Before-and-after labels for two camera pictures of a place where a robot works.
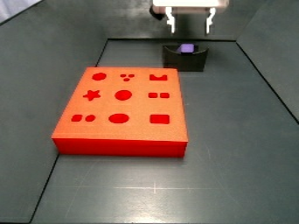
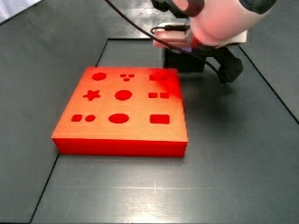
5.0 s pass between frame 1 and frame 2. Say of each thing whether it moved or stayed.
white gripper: moved
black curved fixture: stayed
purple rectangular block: stayed
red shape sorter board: stayed
